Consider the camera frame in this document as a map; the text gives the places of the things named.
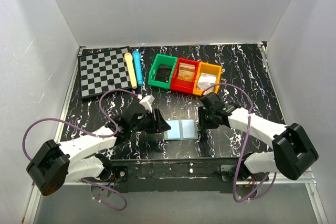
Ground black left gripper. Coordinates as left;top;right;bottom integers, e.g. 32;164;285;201
131;109;171;134

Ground mint green card holder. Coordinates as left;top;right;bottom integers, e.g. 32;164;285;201
164;119;198;141

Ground gold striped credit card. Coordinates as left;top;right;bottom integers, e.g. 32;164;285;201
177;69;195;82

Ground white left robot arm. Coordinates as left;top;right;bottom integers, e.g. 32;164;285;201
26;109;171;196

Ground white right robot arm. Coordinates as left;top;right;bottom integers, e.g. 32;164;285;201
198;92;319;181

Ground white cards in orange bin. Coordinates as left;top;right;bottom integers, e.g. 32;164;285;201
196;73;217;90

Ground black cards in green bin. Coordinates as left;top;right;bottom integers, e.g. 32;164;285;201
155;64;172;83

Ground tan cards in red bin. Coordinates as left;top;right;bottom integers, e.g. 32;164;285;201
178;63;196;74

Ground orange plastic bin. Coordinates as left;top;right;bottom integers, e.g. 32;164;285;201
193;62;222;95

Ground green plastic bin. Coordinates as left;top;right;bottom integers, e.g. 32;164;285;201
148;54;177;89

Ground red plastic bin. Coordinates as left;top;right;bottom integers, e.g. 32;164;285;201
170;58;199;94

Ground blue marker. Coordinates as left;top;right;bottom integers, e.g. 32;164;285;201
132;50;143;86

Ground cream yellow marker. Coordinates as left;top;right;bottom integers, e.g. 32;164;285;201
124;52;138;89

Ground black grey checkerboard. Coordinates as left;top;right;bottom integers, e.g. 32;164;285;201
78;47;132;99

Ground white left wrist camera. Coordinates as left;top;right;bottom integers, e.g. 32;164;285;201
139;95;155;112

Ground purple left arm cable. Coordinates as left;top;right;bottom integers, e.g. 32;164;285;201
22;89;144;211

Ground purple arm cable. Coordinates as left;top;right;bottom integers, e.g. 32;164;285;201
203;82;277;203
22;89;144;211

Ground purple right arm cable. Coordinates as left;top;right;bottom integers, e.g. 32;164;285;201
203;82;277;203

